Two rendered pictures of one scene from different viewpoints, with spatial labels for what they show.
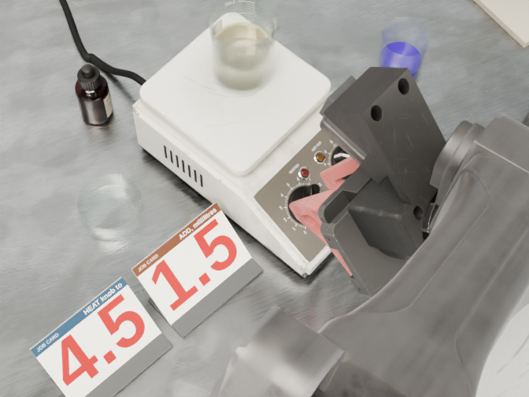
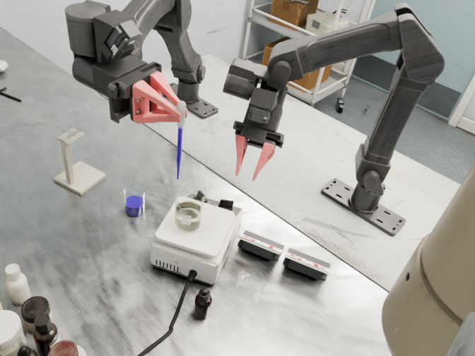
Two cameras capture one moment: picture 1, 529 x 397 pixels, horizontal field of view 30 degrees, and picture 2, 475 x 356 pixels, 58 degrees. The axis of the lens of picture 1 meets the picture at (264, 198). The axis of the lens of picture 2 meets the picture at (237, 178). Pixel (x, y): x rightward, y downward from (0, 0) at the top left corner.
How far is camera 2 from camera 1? 0.87 m
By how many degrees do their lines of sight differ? 67
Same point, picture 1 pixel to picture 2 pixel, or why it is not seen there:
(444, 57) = (119, 198)
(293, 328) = (402, 18)
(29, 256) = (285, 309)
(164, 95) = (213, 245)
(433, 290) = (362, 25)
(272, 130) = (210, 208)
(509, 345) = (233, 168)
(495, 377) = (245, 169)
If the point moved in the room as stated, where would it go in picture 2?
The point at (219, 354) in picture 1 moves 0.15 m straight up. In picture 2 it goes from (282, 234) to (298, 182)
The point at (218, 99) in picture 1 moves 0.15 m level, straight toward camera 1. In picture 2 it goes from (205, 227) to (273, 208)
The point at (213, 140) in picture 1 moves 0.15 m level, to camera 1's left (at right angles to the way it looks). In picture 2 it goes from (225, 224) to (258, 288)
